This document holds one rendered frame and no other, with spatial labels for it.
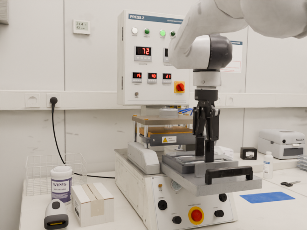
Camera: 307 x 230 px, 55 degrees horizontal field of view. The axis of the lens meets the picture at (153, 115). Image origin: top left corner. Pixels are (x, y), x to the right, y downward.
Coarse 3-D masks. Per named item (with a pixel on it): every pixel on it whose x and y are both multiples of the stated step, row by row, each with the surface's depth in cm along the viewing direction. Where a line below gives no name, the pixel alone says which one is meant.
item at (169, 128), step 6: (168, 126) 123; (174, 126) 134; (180, 126) 134; (150, 132) 116; (156, 132) 115; (162, 132) 115; (168, 132) 116; (174, 132) 116; (180, 132) 117; (186, 132) 118
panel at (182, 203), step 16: (160, 176) 103; (160, 192) 101; (176, 192) 103; (176, 208) 101; (192, 208) 103; (208, 208) 105; (224, 208) 107; (160, 224) 98; (176, 224) 100; (192, 224) 101; (208, 224) 103
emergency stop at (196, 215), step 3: (195, 210) 102; (198, 210) 103; (192, 213) 102; (195, 213) 102; (198, 213) 102; (201, 213) 103; (192, 216) 102; (195, 216) 102; (198, 216) 102; (201, 216) 102; (192, 219) 102; (195, 219) 101; (198, 219) 102
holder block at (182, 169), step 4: (164, 156) 103; (164, 160) 103; (168, 160) 100; (172, 160) 97; (232, 160) 99; (168, 164) 100; (172, 164) 97; (176, 164) 94; (180, 164) 92; (184, 164) 92; (188, 164) 92; (192, 164) 92; (176, 168) 94; (180, 168) 91; (184, 168) 90; (188, 168) 91; (192, 168) 91; (180, 172) 91; (184, 172) 90; (188, 172) 91; (192, 172) 91
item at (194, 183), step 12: (168, 168) 97; (204, 168) 88; (180, 180) 89; (192, 180) 84; (204, 180) 84; (216, 180) 85; (228, 180) 85; (240, 180) 85; (252, 180) 86; (192, 192) 82; (204, 192) 80; (216, 192) 82; (228, 192) 83
